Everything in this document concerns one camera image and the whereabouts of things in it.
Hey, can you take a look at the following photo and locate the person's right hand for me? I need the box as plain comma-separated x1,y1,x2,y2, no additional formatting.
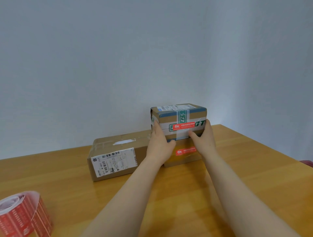
187,118,218,160

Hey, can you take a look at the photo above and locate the person's left hand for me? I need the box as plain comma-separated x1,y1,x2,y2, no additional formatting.
145,119,177,167

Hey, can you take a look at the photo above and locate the cardboard box with torn tape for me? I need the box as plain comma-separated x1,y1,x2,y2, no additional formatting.
162,135,204,168

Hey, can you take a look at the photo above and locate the box with green GT tape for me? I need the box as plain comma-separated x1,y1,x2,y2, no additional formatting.
149,103,208,144

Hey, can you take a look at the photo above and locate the wide cardboard box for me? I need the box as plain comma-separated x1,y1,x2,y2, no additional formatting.
87,129,154,182

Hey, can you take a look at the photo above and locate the roll of red stickers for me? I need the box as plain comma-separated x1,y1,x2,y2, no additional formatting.
0,190,53,237

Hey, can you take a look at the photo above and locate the person's right forearm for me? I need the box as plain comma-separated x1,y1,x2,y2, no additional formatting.
201,152,301,237

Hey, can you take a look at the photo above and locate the person's left forearm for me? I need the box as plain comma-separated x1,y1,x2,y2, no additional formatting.
81,157,163,237

